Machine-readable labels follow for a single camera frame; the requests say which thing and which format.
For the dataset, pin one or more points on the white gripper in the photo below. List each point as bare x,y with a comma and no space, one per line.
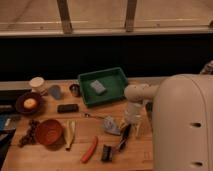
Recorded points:
134,113

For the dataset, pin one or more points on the black dish brush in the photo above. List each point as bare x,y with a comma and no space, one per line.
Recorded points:
109,150

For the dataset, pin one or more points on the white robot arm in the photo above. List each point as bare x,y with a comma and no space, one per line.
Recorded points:
182,120

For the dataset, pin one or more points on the red bowl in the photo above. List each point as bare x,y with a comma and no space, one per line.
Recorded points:
48,132

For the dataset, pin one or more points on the green plastic tray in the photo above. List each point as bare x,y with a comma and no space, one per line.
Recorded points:
113,80

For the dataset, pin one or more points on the blue sponge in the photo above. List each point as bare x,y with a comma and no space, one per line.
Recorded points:
98,87

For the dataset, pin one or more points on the metal spoon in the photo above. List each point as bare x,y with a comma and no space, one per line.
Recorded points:
88,115

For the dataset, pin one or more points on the orange carrot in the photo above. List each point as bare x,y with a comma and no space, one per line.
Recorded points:
88,154

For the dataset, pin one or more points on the yellow banana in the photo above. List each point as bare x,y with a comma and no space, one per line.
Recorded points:
69,133

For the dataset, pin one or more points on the black rectangular block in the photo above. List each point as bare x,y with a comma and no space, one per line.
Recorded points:
67,108

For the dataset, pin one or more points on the blue cup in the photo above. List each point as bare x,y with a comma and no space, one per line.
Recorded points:
55,92

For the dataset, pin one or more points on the white cup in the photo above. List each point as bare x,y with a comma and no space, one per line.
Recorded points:
38,85

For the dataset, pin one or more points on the yellow round fruit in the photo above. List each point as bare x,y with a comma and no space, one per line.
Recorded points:
30,103

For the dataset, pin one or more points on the dark grape bunch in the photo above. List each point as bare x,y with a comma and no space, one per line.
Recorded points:
29,137

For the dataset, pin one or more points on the dark brown plate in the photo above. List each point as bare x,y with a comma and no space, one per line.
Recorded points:
19,103

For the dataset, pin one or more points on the blue object at left edge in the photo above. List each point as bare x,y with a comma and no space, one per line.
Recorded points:
10,123

